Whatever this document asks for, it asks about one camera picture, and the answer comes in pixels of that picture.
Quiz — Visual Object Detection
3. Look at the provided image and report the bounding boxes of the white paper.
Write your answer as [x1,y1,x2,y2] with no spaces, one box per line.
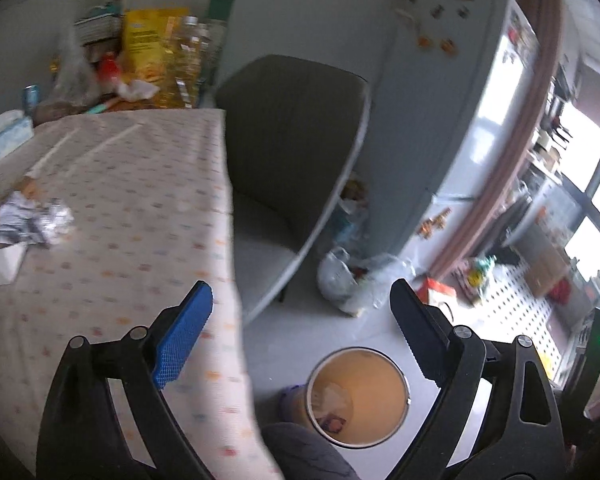
[0,242,28,286]

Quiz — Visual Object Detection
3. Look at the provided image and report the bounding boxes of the silver foil wrapper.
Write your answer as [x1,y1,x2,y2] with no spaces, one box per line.
[0,191,74,247]

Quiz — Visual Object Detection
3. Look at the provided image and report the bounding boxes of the small brown cardboard box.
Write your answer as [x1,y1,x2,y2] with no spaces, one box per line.
[17,176,42,200]

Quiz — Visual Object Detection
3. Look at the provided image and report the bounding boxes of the blue patterned carton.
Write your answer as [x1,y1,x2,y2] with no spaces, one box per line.
[278,385,311,428]

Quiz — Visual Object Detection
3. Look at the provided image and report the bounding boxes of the round trash bin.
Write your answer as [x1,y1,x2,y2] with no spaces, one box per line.
[303,347,411,450]

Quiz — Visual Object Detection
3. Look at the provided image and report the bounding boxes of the white pegboard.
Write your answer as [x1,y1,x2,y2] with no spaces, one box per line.
[476,259,570,382]

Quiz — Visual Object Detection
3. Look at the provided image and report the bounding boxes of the orange gift box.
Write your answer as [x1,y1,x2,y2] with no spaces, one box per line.
[416,278,457,322]

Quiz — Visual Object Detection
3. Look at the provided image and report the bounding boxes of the plastic bag on floor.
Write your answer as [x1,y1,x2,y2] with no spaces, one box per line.
[316,247,416,318]

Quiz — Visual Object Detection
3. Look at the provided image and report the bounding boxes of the person knee dark trousers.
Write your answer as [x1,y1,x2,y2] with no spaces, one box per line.
[261,422,360,480]

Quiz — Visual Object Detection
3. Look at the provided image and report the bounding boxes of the bag beside refrigerator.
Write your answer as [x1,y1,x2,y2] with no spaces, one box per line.
[330,174,370,250]

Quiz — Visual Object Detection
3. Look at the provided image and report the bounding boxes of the blue tissue box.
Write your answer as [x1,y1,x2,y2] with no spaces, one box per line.
[0,110,34,161]

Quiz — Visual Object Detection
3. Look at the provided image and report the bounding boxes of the crumpled tissue by bottles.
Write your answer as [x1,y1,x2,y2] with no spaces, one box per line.
[116,79,160,103]

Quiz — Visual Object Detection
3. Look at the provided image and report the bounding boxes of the blue drink can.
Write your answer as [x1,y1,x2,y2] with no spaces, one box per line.
[22,84,40,116]

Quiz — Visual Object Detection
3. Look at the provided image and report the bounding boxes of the clear plastic bag on table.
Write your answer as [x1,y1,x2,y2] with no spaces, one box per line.
[33,25,102,126]

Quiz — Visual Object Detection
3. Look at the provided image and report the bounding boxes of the cooking oil bottle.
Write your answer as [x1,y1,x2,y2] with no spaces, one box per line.
[157,15,201,110]

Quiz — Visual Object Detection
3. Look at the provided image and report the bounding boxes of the red round bottle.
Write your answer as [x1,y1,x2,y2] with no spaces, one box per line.
[97,52,121,94]

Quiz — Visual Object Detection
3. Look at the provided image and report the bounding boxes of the white refrigerator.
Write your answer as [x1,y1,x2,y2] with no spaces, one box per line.
[360,0,539,274]

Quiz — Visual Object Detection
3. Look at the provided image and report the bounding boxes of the grey upholstered chair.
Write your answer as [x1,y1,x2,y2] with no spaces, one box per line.
[215,54,370,324]

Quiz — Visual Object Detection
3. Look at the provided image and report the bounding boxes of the yellow snack bag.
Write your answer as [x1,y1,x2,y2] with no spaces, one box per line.
[121,6,188,84]

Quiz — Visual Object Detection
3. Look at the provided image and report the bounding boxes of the green tall box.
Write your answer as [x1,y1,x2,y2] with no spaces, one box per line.
[206,0,235,70]

